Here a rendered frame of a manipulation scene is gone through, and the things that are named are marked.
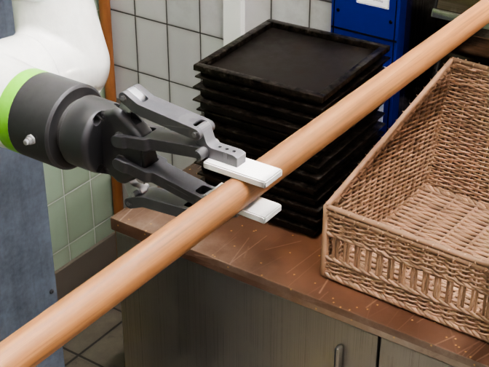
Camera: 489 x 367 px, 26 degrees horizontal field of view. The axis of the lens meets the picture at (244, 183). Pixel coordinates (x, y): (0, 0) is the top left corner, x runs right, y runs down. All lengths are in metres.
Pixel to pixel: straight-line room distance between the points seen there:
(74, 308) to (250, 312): 1.21
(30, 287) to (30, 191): 0.18
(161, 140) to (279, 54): 1.09
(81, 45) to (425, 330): 0.87
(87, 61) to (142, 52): 1.44
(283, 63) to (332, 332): 0.52
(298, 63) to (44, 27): 0.91
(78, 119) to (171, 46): 1.55
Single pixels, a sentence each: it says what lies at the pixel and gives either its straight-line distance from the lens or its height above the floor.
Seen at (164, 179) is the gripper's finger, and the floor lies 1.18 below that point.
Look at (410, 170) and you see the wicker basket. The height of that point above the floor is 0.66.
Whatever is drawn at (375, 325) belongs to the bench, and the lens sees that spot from 1.85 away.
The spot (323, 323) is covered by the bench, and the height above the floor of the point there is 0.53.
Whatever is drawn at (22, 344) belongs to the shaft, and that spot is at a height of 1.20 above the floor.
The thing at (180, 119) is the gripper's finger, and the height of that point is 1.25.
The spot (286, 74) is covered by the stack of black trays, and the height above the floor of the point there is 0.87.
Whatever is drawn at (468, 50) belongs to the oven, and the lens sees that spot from 2.19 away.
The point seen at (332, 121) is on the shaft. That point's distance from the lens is 1.09.
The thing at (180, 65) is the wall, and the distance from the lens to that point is 2.61.
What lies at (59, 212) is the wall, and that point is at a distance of 2.78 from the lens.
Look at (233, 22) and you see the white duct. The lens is 2.44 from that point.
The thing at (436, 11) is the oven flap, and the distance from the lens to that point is 2.14.
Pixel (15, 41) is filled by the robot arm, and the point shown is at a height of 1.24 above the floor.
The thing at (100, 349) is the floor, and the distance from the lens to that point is 2.73.
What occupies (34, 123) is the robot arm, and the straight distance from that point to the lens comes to 1.09.
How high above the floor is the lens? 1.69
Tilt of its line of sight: 30 degrees down
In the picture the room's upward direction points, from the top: straight up
